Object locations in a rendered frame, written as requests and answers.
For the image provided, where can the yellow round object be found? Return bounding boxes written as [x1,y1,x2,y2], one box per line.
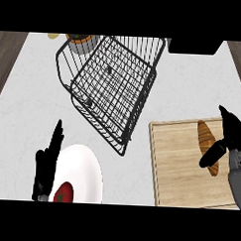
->
[47,32,60,41]

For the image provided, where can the black wire tiered basket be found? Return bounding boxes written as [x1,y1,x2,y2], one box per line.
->
[51,33,167,159]

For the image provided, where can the brown croissant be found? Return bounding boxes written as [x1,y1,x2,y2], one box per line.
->
[194,119,222,178]

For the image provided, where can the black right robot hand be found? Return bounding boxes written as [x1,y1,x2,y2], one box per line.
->
[198,103,241,171]

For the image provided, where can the pale wooden tray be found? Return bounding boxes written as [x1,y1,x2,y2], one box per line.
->
[145,114,241,211]

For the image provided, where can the red tomato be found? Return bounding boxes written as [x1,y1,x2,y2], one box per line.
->
[53,181,75,204]

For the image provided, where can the white plate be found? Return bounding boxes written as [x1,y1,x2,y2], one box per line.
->
[48,142,105,205]

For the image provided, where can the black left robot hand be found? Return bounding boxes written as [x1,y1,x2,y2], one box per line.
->
[31,118,65,202]

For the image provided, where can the black appliance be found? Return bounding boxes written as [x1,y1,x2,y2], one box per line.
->
[167,38,223,57]

